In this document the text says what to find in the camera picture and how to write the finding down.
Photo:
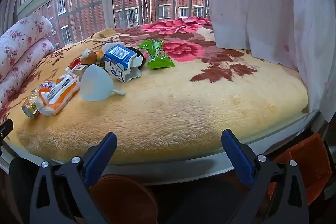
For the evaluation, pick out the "green snack packet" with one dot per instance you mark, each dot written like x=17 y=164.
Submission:
x=157 y=57

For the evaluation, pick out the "torn blue milk carton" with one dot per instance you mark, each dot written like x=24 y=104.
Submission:
x=118 y=58

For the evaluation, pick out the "crumpled white red wrapper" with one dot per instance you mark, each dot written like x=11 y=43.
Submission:
x=76 y=69

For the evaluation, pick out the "folded pink floral quilt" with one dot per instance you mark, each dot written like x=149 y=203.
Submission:
x=18 y=50

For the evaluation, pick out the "orange plastic bin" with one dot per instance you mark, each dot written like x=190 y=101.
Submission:
x=120 y=200

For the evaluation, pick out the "sheer pinkish curtain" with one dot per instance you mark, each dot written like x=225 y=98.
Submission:
x=8 y=8

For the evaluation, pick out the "small yellow orange wrapper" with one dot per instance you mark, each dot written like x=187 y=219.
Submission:
x=101 y=61

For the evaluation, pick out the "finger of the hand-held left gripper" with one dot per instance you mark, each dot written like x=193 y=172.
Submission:
x=5 y=129

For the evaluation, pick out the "translucent plastic funnel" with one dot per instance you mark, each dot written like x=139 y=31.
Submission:
x=95 y=83

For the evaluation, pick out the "yellow floral plush blanket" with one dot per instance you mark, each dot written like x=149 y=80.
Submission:
x=170 y=113

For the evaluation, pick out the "orange plastic bag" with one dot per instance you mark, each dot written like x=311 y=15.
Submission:
x=307 y=161

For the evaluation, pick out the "gold foil wrapper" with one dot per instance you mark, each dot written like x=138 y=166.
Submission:
x=30 y=105

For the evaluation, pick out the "orange and white wrapper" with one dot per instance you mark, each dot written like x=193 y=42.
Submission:
x=56 y=94

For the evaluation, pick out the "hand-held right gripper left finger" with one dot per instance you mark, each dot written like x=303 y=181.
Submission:
x=101 y=161

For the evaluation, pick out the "white curtain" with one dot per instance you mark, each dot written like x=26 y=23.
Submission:
x=267 y=3

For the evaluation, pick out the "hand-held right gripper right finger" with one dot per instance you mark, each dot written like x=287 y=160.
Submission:
x=239 y=158

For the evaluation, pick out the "black round bowl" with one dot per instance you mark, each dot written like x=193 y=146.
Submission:
x=138 y=54

